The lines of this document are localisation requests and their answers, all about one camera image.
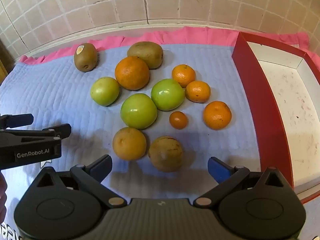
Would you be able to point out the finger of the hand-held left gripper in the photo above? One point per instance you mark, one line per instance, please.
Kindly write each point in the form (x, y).
(62, 130)
(22, 119)

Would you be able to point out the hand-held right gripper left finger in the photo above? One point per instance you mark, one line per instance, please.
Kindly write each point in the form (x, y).
(102, 168)

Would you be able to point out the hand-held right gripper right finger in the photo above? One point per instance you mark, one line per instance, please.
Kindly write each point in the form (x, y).
(218, 170)

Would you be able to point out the yellowish orange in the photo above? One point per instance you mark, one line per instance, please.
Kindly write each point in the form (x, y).
(129, 143)

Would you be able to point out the tan round fruit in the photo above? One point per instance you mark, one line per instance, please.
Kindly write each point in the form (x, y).
(165, 153)

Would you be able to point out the small green apple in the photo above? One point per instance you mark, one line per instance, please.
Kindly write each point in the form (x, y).
(105, 91)

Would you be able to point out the tiny dark mandarin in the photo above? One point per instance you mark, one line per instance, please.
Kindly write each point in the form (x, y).
(178, 120)

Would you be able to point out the red box white inside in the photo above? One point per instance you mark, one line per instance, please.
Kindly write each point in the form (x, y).
(265, 120)

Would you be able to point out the kiwi with sticker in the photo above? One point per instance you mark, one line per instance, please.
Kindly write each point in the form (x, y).
(85, 58)

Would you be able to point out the large orange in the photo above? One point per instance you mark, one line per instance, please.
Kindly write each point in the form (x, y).
(132, 73)

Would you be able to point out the mandarin with stem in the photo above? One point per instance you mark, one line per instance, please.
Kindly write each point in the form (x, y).
(183, 75)

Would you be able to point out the brown kiwi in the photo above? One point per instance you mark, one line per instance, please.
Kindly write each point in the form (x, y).
(147, 52)

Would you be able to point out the blue quilted mat pink frill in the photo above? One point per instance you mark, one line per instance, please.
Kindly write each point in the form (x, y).
(62, 92)

